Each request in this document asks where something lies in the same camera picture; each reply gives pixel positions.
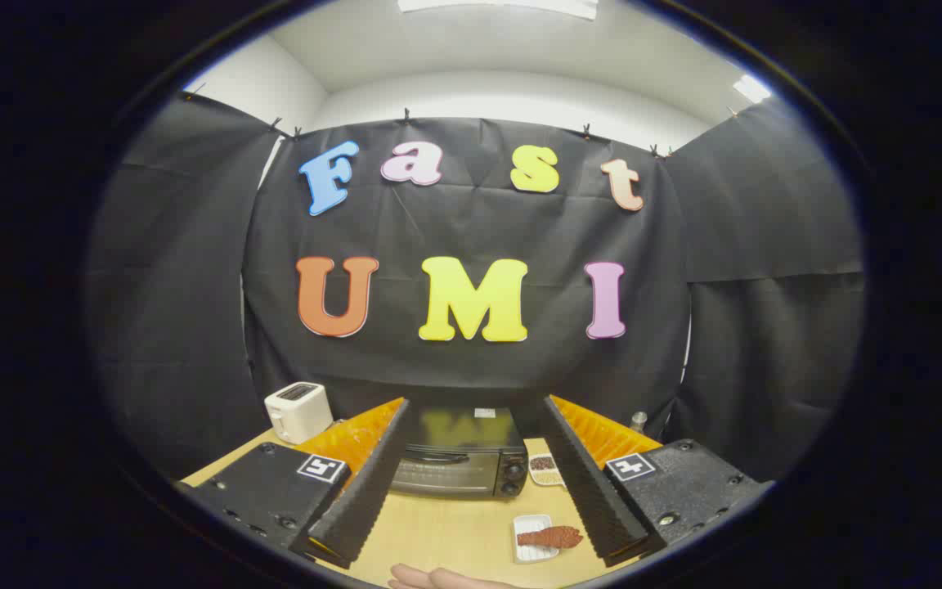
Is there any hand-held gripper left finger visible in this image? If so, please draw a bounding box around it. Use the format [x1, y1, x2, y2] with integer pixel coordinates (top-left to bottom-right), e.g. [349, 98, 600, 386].
[181, 397, 410, 571]

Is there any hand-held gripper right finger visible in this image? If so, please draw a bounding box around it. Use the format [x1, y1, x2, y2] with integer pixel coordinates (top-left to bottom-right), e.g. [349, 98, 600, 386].
[541, 394, 774, 568]

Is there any red meat piece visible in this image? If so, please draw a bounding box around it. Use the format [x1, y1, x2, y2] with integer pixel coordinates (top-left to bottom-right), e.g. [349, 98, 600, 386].
[517, 525, 584, 550]

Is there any black toaster oven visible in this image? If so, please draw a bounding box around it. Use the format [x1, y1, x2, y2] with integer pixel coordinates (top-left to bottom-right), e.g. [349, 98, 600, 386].
[389, 407, 531, 501]

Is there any white bread toaster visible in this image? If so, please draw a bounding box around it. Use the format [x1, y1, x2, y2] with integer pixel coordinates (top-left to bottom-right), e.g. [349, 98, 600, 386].
[264, 381, 334, 445]

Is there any white compartment tray with beans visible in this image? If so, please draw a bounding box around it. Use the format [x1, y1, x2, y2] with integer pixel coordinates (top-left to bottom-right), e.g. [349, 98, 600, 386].
[528, 453, 567, 489]

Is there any white rectangular dish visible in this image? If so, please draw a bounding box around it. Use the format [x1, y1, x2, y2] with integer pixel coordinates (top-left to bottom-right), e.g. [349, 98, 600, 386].
[513, 514, 562, 564]

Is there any small ceiling light panel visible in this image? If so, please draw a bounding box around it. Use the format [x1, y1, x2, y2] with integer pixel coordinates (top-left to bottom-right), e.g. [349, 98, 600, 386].
[733, 74, 773, 105]

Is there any long ceiling light panel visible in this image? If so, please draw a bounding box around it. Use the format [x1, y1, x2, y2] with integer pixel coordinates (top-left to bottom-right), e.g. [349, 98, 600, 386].
[397, 0, 599, 21]

